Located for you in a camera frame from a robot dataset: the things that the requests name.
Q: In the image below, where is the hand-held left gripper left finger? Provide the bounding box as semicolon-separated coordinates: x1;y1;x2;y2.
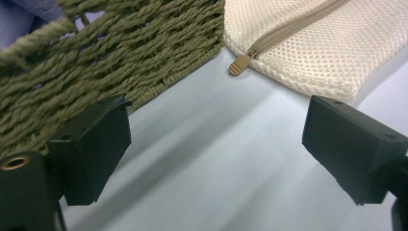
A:
45;94;134;207

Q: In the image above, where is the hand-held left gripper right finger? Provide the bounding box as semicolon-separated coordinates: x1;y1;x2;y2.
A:
301;94;408;207

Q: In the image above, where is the green woven basket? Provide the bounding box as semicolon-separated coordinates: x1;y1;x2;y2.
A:
0;0;226;161

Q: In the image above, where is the cream mesh laundry bag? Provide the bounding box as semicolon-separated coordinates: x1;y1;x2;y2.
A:
222;0;408;104

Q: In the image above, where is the purple shirt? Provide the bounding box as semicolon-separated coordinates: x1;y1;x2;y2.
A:
0;0;107;50

